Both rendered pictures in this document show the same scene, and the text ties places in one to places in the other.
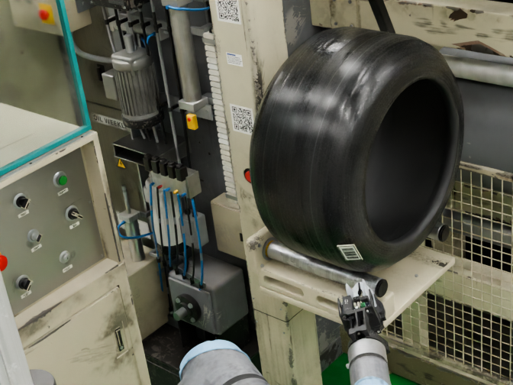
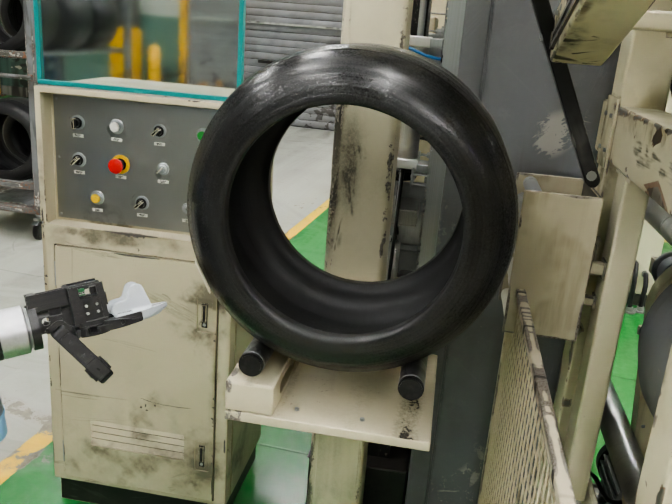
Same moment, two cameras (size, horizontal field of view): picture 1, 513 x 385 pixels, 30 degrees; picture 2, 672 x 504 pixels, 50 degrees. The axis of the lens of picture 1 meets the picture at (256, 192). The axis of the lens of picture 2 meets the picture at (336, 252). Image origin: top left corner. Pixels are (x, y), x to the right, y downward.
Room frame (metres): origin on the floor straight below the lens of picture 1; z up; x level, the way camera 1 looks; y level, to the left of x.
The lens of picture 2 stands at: (1.29, -1.25, 1.48)
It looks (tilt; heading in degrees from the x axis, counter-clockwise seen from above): 18 degrees down; 54
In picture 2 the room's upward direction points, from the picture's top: 4 degrees clockwise
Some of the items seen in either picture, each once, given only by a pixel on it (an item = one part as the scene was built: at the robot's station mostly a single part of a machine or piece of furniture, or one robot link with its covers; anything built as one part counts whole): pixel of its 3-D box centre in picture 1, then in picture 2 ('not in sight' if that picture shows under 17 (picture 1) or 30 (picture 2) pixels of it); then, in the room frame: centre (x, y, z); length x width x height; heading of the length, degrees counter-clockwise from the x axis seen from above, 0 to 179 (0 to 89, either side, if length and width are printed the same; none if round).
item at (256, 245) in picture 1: (300, 222); not in sight; (2.18, -0.10, 0.90); 0.40 x 0.03 x 0.10; 136
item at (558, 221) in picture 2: not in sight; (545, 253); (2.49, -0.34, 1.05); 0.20 x 0.15 x 0.30; 46
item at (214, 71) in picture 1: (228, 118); not in sight; (2.26, 0.05, 1.19); 0.05 x 0.04 x 0.48; 136
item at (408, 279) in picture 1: (357, 273); (341, 382); (2.06, -0.23, 0.80); 0.37 x 0.36 x 0.02; 136
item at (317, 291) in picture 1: (324, 289); (274, 355); (1.96, -0.13, 0.83); 0.36 x 0.09 x 0.06; 46
